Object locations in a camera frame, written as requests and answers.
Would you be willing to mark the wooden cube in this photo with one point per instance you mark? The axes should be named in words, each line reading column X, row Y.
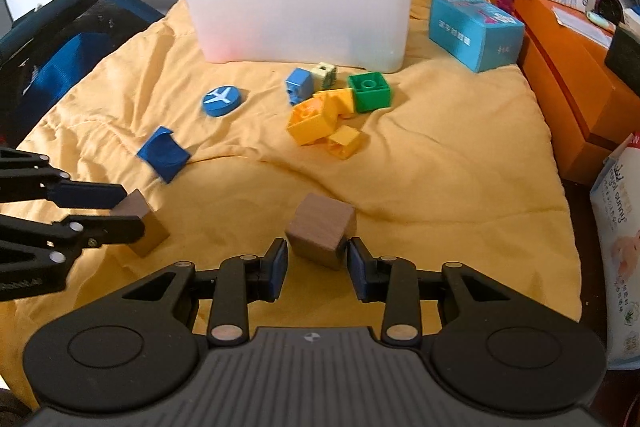
column 320, row 227
column 150, row 232

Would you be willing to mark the orange cardboard box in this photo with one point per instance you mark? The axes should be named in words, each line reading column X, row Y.
column 565, row 77

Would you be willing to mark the blue arched block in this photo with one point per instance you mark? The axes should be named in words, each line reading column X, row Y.
column 165, row 152

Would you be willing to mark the black flat box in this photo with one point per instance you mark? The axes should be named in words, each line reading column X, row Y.
column 625, row 52

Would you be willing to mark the wet wipes packet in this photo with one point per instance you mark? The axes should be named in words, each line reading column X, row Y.
column 620, row 257

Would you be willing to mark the flat yellow brick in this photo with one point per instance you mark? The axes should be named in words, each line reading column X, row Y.
column 342, row 99

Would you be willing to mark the blue round airplane piece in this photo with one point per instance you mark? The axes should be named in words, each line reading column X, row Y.
column 221, row 101

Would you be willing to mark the paper label on orange box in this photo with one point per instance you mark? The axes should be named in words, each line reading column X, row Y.
column 582, row 24

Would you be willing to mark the small cream brick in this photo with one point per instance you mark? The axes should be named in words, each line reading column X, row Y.
column 324, row 76

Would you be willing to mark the small yellow brick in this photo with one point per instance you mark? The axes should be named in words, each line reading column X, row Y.
column 345, row 143

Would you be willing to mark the dark hair dryer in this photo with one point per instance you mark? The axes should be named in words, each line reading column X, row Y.
column 609, row 8

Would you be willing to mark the green brick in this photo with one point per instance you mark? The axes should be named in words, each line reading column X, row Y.
column 370, row 92

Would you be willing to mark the teal cardboard box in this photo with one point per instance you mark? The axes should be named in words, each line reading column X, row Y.
column 475, row 34

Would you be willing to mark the white translucent plastic bin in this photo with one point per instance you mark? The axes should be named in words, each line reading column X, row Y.
column 300, row 7

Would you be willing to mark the small blue brick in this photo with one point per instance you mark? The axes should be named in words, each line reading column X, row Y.
column 298, row 86

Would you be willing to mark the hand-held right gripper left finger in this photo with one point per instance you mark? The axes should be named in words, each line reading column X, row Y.
column 278, row 272

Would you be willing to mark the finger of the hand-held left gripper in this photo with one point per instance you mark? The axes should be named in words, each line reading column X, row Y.
column 85, row 195
column 110, row 231

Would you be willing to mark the large yellow brick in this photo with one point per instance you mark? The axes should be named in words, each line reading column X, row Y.
column 312, row 122

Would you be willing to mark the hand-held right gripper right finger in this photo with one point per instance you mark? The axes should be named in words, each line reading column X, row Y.
column 358, row 273

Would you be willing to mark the blue black bag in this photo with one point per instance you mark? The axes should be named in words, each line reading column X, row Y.
column 60, row 52

